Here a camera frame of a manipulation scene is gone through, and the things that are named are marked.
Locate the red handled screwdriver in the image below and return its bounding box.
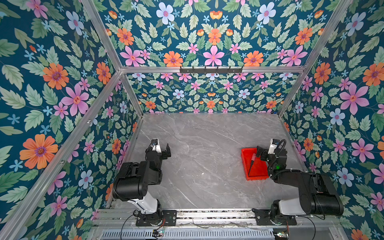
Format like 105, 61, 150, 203
248, 154, 257, 177

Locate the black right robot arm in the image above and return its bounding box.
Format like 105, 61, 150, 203
256, 146, 344, 219

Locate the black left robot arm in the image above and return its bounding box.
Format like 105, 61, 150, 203
112, 139, 172, 218

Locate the red plastic bin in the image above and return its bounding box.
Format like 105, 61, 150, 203
241, 148, 269, 181

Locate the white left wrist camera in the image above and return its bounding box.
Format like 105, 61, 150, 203
150, 139, 162, 153

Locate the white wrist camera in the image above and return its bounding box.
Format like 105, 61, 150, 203
150, 139, 162, 153
268, 139, 280, 155

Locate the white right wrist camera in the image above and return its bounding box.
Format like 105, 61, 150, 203
268, 139, 280, 155

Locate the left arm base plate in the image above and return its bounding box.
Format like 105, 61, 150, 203
136, 210, 178, 227

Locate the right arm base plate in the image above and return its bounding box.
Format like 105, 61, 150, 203
252, 209, 298, 226

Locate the aluminium front rail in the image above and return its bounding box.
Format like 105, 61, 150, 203
88, 209, 348, 240

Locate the black hook rail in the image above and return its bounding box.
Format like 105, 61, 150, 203
179, 66, 243, 75

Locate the aluminium corner frame post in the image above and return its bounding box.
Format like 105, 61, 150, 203
278, 1, 353, 119

